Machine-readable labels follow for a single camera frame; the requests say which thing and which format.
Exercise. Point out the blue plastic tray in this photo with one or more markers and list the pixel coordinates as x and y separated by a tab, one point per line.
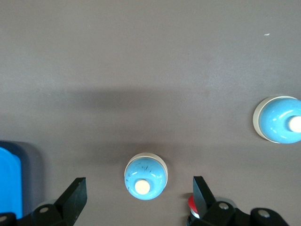
9	183

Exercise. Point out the brown table mat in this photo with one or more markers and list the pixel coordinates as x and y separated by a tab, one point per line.
150	58

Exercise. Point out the blue desk bell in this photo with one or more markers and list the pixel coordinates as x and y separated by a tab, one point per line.
275	120
145	174

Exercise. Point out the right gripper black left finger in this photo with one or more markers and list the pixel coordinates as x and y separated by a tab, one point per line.
61	212

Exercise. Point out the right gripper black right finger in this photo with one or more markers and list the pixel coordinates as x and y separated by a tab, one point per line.
218	214

